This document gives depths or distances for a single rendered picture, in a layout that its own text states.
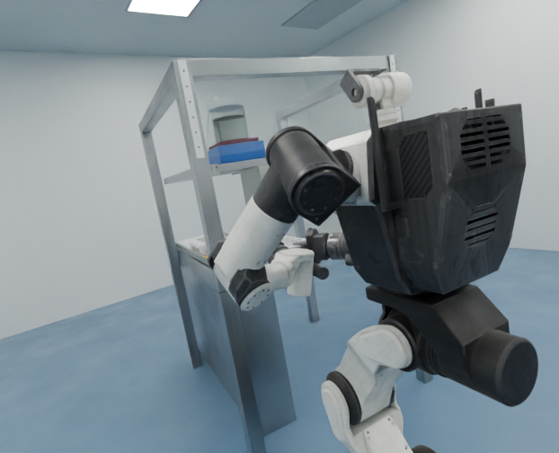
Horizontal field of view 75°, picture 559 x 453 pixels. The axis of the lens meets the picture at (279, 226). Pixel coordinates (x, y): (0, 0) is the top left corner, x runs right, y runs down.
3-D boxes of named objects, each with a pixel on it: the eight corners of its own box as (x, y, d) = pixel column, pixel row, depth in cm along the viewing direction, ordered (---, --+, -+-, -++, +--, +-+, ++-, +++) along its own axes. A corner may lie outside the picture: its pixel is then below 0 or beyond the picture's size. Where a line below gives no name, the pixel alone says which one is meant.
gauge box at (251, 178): (288, 209, 155) (280, 162, 152) (266, 214, 151) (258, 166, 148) (267, 208, 175) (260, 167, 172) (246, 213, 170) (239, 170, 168)
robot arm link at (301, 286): (273, 286, 105) (288, 297, 94) (276, 249, 104) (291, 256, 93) (309, 285, 109) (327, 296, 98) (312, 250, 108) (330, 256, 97)
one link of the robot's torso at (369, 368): (385, 408, 108) (481, 341, 74) (338, 436, 100) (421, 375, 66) (357, 360, 116) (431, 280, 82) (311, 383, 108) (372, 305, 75)
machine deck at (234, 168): (280, 164, 153) (279, 155, 152) (192, 179, 136) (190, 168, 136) (232, 175, 208) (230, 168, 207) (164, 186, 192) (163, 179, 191)
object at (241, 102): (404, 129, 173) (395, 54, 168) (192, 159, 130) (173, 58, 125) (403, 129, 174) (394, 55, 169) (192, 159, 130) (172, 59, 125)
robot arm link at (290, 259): (297, 279, 103) (266, 286, 92) (298, 247, 102) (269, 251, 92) (315, 283, 99) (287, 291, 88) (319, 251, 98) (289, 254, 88)
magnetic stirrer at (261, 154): (270, 156, 153) (266, 135, 152) (221, 164, 144) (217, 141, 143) (252, 162, 171) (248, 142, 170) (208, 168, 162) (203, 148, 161)
